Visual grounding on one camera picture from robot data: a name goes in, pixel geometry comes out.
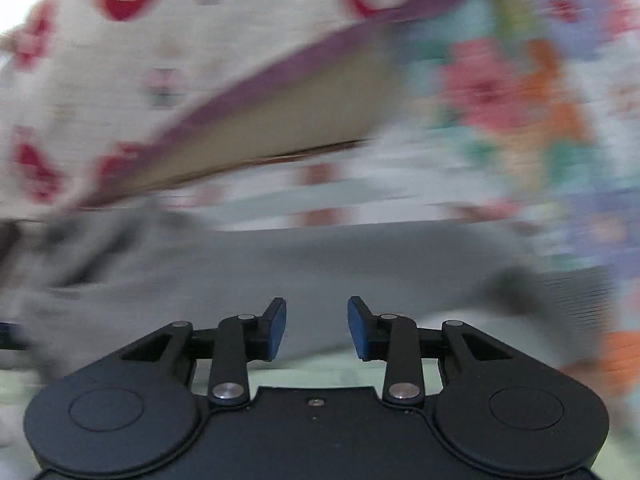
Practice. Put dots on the beige headboard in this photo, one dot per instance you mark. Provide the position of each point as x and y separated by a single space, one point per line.
300 120

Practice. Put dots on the grey sweater with black cat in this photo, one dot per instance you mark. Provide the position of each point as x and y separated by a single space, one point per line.
300 270

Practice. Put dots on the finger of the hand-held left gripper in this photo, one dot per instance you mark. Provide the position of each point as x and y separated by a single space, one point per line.
9 337

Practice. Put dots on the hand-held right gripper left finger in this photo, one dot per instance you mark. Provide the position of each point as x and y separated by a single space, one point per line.
275 330

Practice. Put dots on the floral quilt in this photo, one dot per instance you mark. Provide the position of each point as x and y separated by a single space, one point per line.
500 85

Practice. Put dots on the white quilt with red bears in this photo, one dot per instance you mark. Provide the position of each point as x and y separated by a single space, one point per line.
150 60

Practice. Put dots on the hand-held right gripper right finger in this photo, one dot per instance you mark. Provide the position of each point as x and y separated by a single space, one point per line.
357 331

